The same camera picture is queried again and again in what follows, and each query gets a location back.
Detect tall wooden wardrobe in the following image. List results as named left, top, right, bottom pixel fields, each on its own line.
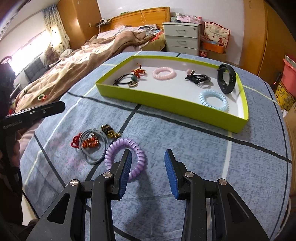
left=239, top=1, right=295, bottom=84

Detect red orange beaded hair tie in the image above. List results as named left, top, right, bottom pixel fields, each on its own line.
left=81, top=136, right=100, bottom=149

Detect patterned window curtain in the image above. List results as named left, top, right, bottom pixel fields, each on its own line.
left=42, top=4, right=70, bottom=54

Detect brown cardboard box floor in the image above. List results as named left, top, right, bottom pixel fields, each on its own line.
left=207, top=50, right=226, bottom=62

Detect red patterned gift bag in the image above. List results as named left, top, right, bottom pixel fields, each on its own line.
left=203, top=22, right=231, bottom=48

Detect black wristband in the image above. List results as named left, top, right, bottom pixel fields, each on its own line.
left=217, top=64, right=236, bottom=94

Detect grey elastic hair ties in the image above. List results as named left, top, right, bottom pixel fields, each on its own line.
left=78, top=127, right=110, bottom=165

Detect yellow patterned box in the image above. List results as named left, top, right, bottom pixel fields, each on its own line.
left=275, top=81, right=295, bottom=111

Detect grey three drawer cabinet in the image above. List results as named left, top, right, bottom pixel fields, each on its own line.
left=163, top=22, right=201, bottom=56

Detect green white shallow tray box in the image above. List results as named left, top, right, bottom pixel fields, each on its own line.
left=96, top=55, right=249, bottom=133

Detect wooden bed with blankets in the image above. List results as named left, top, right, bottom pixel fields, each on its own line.
left=14, top=6, right=171, bottom=112

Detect red knotted charm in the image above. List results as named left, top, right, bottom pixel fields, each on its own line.
left=131, top=65, right=146, bottom=78

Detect pink spiral hair tie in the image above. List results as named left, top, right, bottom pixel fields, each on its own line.
left=152, top=66, right=177, bottom=81

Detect black chair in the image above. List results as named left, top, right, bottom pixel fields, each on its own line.
left=24, top=58, right=50, bottom=83

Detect black hair tie bundle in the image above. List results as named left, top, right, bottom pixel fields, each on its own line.
left=184, top=69, right=212, bottom=90

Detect brown blanket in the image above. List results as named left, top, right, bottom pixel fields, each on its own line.
left=15, top=31, right=153, bottom=113

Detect black hair tie green bead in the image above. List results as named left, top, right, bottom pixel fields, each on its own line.
left=113, top=74, right=138, bottom=87

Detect gold chain jewelry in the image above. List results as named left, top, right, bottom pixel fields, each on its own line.
left=100, top=124, right=121, bottom=139

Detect purple spiral hair tie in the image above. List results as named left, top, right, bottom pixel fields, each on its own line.
left=104, top=138, right=147, bottom=182

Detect corner wooden cabinet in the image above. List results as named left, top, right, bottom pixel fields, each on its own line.
left=57, top=0, right=102, bottom=50

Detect teddy bear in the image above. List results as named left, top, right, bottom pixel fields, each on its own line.
left=45, top=47, right=60, bottom=65

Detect light blue spiral hair tie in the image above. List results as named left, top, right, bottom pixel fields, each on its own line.
left=199, top=89, right=229, bottom=112

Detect blue checked table cloth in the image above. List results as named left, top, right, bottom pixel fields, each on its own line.
left=19, top=51, right=293, bottom=241

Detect person's left hand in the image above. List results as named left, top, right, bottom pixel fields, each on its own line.
left=11, top=128, right=35, bottom=168

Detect cola bottle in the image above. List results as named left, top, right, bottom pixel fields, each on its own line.
left=199, top=49, right=208, bottom=58

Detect pink plastic storage bin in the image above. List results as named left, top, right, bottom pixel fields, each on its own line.
left=281, top=55, right=296, bottom=96

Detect orange box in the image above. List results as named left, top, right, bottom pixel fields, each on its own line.
left=202, top=42, right=225, bottom=54

